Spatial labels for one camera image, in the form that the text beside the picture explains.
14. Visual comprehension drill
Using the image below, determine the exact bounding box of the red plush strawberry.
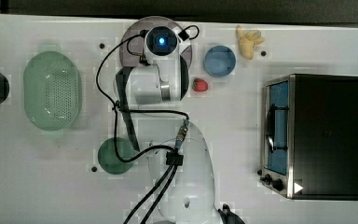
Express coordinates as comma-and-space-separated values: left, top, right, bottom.
192, 78, 209, 92

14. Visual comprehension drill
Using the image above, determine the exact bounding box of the green perforated colander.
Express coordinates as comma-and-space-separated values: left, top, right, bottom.
23, 51, 81, 131

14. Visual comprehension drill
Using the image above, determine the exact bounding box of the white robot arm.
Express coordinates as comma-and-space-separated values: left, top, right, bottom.
116, 25, 223, 224

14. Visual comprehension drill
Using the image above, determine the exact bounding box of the silver toaster oven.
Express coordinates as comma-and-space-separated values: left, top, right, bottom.
257, 74, 358, 201

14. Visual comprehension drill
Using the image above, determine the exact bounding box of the grey round plate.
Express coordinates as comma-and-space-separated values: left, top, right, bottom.
119, 16, 184, 67

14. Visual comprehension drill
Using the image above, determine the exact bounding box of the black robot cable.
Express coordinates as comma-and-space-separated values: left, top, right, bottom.
95, 24, 200, 224

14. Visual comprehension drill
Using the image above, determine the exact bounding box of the blue bowl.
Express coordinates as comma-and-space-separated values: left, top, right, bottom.
204, 46, 237, 77

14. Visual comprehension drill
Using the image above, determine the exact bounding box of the green cup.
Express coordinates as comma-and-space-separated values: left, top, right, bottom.
98, 137, 135, 175

